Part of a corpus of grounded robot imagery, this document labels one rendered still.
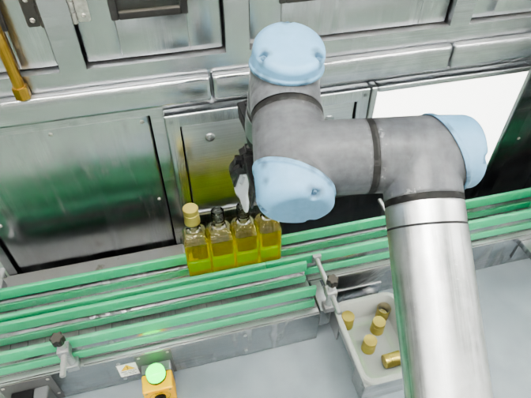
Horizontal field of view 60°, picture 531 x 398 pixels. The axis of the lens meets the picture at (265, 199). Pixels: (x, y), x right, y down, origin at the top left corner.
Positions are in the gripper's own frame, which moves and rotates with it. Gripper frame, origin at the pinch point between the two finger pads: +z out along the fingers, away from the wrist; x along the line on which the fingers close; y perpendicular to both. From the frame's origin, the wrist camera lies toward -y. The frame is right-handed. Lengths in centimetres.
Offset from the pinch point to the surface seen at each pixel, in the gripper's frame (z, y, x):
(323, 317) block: 46, 16, 16
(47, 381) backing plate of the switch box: 46, 16, -49
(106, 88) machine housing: 5.4, -29.8, -23.4
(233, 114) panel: 13.3, -25.2, 1.3
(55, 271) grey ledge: 54, -13, -48
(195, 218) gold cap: 23.8, -7.1, -10.7
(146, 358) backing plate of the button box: 46, 16, -27
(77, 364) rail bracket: 42, 14, -42
